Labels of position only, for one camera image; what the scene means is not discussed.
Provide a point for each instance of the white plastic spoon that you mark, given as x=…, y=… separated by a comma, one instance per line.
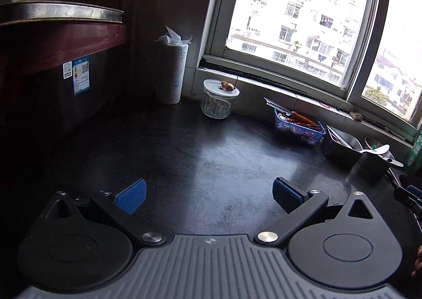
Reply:
x=376, y=150

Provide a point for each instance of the ginger piece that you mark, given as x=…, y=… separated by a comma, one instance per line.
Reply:
x=228, y=86

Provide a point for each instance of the person's right hand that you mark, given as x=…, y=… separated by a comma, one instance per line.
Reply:
x=418, y=262

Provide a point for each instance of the green bottle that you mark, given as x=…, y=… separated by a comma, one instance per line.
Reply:
x=416, y=154

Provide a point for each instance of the paper towel roll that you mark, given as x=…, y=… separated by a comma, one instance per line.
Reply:
x=171, y=71

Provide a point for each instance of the blue plastic basket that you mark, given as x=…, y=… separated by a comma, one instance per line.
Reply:
x=296, y=134

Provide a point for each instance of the glass jar with clear lid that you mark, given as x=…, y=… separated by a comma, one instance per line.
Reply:
x=216, y=104

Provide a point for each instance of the window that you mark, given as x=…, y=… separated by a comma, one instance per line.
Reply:
x=296, y=22

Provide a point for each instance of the dark red kitchen appliance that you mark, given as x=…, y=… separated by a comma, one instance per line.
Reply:
x=49, y=88

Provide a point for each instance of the small brown lump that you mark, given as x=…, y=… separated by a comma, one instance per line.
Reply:
x=356, y=116

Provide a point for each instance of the steel rectangular container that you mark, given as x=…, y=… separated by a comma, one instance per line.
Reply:
x=339, y=145

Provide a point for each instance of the steel utensil cup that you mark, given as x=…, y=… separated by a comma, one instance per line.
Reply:
x=372, y=165

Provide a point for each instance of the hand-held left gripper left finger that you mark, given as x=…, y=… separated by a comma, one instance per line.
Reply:
x=132, y=195

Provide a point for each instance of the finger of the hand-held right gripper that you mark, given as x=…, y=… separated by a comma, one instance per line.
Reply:
x=408, y=201
x=417, y=191

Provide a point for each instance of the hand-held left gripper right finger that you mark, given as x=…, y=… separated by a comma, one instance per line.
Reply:
x=288, y=195

